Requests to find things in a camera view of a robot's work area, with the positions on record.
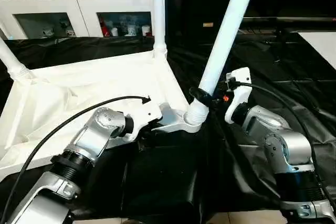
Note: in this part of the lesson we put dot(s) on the white plastic table leg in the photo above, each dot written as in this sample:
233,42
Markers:
226,35
159,9
11,61

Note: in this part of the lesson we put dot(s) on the white plastic table top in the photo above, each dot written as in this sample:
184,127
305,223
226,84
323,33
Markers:
79,87

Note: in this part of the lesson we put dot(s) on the black mat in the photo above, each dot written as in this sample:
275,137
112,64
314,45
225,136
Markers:
173,182

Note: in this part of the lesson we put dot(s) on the small yellow label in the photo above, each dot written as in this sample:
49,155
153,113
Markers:
208,24

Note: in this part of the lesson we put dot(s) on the white flat board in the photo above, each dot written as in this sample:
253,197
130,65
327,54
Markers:
323,45

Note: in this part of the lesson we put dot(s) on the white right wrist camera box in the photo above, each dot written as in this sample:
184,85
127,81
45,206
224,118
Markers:
239,90

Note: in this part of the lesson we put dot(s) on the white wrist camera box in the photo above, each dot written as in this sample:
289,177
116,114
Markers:
146,113
239,90

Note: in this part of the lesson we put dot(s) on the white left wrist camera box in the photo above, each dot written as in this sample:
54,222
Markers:
146,113

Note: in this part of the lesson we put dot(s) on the black metal rail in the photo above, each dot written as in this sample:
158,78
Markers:
294,20

